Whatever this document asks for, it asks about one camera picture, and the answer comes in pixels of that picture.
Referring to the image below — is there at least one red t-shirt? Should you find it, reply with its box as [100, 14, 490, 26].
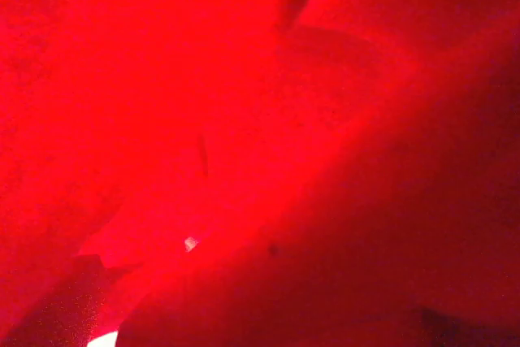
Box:
[0, 0, 520, 347]

